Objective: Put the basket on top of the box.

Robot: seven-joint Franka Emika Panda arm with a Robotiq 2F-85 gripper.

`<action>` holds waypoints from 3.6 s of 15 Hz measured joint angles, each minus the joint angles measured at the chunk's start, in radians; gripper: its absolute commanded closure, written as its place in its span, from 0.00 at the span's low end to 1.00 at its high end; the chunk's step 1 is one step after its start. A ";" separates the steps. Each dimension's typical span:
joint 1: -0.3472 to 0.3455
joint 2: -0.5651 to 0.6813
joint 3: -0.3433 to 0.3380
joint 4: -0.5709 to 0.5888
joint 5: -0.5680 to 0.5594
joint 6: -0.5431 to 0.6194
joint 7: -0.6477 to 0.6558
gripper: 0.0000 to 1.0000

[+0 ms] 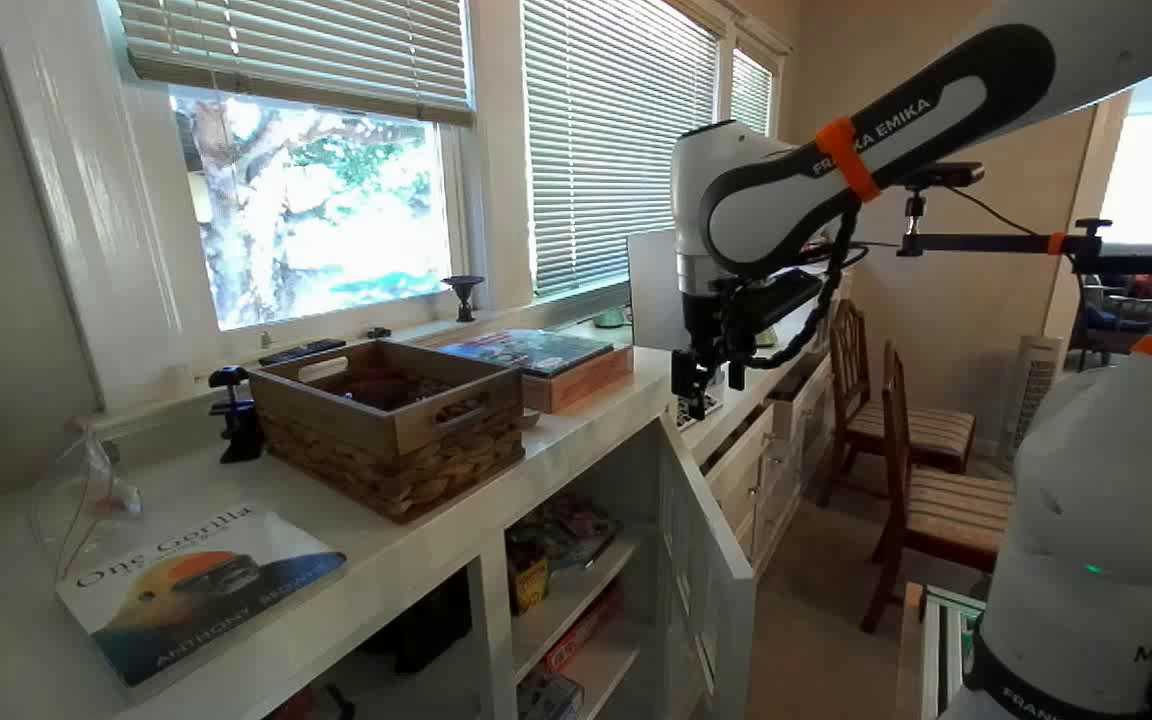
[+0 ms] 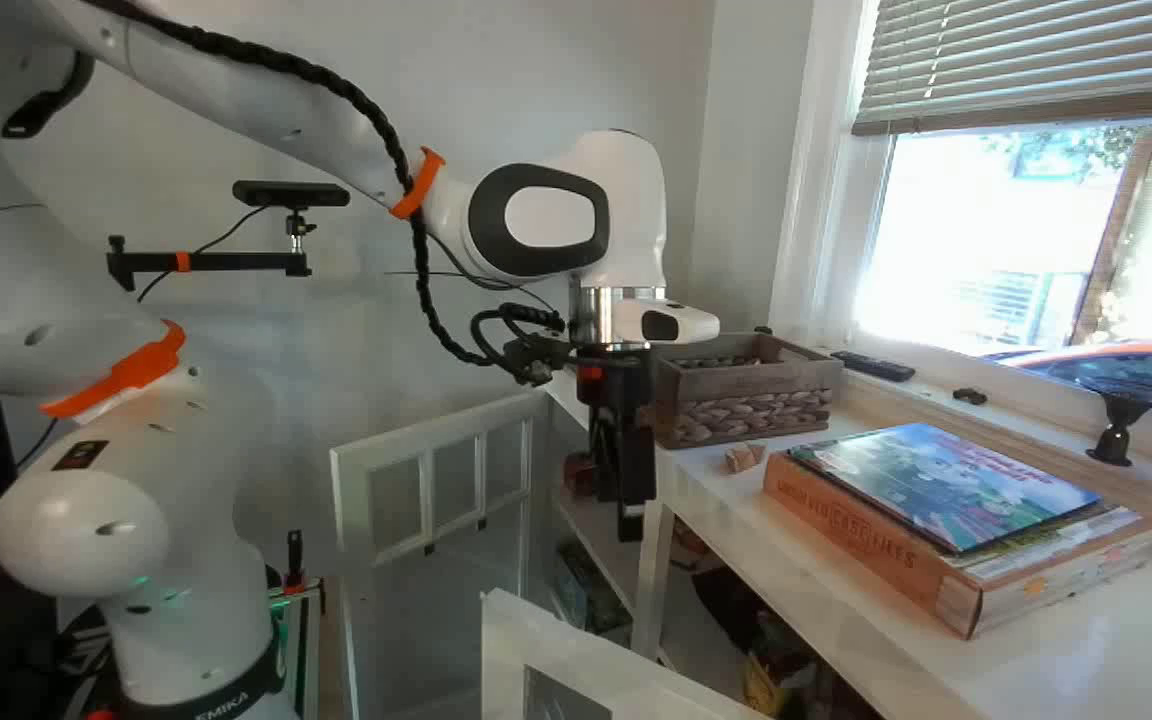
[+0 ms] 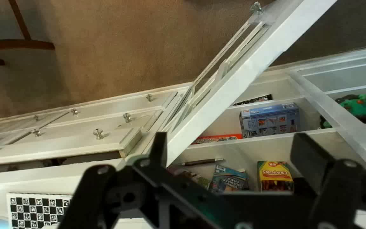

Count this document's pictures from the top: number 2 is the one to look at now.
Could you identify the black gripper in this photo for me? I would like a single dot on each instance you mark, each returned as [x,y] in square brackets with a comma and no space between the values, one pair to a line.
[623,402]

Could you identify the woven wicker basket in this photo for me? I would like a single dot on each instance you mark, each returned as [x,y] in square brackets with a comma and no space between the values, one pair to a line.
[750,402]

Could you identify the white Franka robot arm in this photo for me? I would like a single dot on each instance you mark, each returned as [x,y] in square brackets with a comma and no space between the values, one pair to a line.
[70,267]

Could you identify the white counter cabinet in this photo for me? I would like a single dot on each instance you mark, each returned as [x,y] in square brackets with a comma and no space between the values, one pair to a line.
[655,563]

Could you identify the slanted book row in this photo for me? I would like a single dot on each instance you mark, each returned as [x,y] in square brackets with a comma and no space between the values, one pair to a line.
[588,586]

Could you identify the small wooden piece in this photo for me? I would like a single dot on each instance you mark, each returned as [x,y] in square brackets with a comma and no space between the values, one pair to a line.
[742,461]

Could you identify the black remote control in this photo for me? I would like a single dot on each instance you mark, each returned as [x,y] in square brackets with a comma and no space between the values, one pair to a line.
[877,367]

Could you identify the white glass cabinet door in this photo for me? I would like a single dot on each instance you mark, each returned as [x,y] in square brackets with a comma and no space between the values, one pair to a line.
[354,523]

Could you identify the small black sill object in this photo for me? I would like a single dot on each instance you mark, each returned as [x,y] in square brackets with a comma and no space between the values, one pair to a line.
[971,397]

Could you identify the white green framed panel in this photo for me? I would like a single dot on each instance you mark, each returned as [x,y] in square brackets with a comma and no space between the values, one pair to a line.
[315,640]

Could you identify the orange car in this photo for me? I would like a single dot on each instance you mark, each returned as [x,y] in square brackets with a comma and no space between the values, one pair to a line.
[1136,367]

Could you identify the white horizontal window blind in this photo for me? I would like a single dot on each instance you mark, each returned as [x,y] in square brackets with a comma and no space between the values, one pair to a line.
[1029,60]

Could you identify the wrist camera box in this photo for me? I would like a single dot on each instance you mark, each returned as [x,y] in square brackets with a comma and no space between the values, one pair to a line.
[680,326]

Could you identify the white window frame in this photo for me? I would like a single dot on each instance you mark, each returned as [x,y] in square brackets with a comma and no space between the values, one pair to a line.
[819,203]

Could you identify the black stereo camera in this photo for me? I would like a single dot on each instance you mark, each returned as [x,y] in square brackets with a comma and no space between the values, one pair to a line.
[291,195]

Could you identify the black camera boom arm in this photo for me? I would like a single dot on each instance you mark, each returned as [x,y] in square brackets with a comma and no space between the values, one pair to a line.
[230,263]

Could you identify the black funnel-shaped mount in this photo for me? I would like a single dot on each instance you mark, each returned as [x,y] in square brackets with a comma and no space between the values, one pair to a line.
[1117,434]

